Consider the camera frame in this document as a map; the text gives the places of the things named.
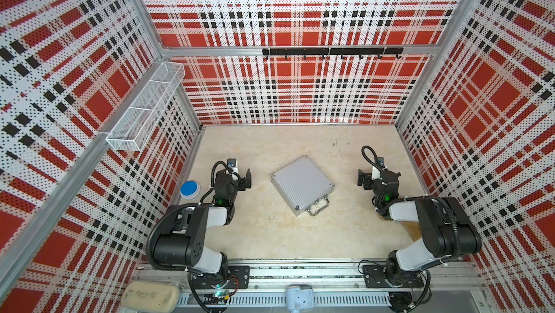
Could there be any aluminium poker set case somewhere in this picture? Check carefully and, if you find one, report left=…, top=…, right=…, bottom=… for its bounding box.
left=270, top=155, right=335, bottom=217

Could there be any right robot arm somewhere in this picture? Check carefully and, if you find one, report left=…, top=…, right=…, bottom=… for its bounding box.
left=357, top=145, right=482, bottom=287

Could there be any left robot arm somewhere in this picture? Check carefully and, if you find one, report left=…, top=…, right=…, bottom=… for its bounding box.
left=146, top=158, right=252, bottom=288

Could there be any blue white round button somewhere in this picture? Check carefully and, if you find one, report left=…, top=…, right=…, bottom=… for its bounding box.
left=179, top=180, right=201, bottom=200

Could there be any beige sponge block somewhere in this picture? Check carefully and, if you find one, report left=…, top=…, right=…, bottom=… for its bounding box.
left=121, top=281, right=181, bottom=313

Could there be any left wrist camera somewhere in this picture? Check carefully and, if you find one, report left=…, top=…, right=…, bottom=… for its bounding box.
left=226, top=158, right=238, bottom=172

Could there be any white wire mesh basket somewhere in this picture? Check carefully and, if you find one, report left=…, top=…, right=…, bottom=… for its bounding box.
left=106, top=62, right=184, bottom=152

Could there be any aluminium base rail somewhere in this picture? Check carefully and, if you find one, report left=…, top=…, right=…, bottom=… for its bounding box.
left=129, top=260, right=491, bottom=310

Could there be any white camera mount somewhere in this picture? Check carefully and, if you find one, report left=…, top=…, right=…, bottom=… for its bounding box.
left=286, top=285, right=315, bottom=313

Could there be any black wall hook rail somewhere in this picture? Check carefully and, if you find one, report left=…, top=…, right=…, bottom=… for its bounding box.
left=262, top=47, right=404, bottom=57

